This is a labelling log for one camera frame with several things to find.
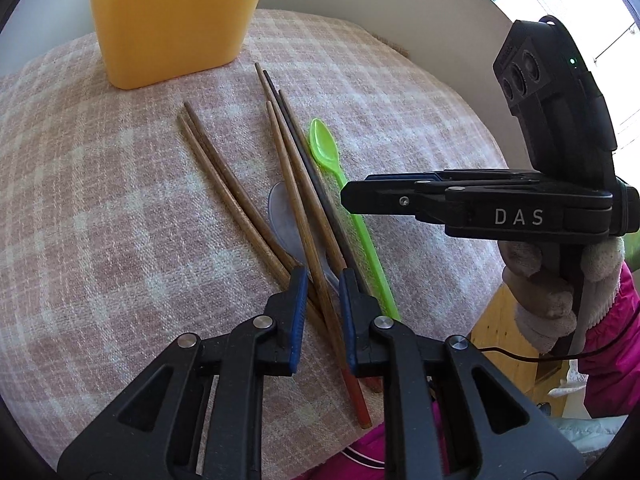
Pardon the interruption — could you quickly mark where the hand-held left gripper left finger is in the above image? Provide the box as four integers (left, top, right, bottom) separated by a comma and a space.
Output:
57, 266, 308, 480

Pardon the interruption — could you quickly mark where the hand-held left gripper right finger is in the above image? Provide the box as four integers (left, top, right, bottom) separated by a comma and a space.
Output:
338, 268, 586, 480

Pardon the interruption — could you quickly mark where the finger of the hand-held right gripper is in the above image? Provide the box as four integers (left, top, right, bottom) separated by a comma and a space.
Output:
340, 178, 547, 227
364, 170, 547, 187

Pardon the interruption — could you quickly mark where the black chopstick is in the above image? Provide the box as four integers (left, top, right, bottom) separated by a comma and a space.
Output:
262, 71, 385, 395

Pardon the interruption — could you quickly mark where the green plastic spoon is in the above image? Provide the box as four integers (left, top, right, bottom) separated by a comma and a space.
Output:
309, 118, 402, 323

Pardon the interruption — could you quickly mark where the clear plastic spoon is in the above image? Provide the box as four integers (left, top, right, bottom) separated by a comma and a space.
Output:
267, 181, 346, 288

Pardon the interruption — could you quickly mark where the yellow plastic container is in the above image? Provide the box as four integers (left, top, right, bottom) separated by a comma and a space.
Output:
86, 0, 277, 91

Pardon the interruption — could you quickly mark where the person's right forearm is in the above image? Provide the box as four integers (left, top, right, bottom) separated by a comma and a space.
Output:
575, 260, 640, 418

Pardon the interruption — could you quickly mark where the person's right hand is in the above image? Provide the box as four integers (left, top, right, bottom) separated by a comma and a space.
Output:
501, 236, 626, 356

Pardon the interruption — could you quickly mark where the window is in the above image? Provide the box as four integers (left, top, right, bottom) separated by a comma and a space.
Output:
500, 0, 640, 128

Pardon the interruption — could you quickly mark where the pink jacket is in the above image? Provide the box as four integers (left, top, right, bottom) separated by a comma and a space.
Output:
305, 395, 453, 480

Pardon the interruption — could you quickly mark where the wooden stool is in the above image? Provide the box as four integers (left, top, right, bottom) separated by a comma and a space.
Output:
470, 287, 591, 417

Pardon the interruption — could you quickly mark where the pink plaid tablecloth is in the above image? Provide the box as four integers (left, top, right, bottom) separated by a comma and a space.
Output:
0, 8, 511, 471

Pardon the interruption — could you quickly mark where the white plastic piece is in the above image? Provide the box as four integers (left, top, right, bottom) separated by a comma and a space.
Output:
547, 360, 588, 402

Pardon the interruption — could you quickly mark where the grey padded cloth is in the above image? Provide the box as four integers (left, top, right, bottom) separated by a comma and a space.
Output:
542, 414, 632, 457

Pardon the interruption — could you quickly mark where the thin black cable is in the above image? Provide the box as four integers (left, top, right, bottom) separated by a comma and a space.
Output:
467, 310, 640, 363

